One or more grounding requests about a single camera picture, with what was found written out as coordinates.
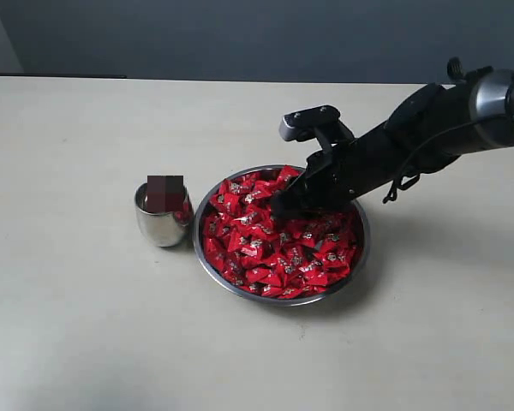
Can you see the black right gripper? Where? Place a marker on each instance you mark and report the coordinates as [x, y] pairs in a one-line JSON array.
[[340, 173]]

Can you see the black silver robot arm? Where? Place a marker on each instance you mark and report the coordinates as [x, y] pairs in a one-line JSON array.
[[428, 131]]

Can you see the steel bowl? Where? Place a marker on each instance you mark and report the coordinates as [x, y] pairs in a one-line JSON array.
[[314, 257]]

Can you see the stainless steel cup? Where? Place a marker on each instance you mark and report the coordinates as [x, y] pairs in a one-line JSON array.
[[163, 229]]

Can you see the red candy top of pile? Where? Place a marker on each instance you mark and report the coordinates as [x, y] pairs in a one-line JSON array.
[[286, 175]]

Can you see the red candy of pile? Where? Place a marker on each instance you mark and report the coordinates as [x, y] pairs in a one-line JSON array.
[[286, 175], [230, 204], [265, 276]]

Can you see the red candy left of pile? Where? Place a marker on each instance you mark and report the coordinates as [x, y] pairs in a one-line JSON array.
[[230, 204]]

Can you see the red candy front of pile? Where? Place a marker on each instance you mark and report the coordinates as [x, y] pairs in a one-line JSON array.
[[265, 276]]

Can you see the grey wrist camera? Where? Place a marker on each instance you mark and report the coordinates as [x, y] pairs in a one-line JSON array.
[[320, 123]]

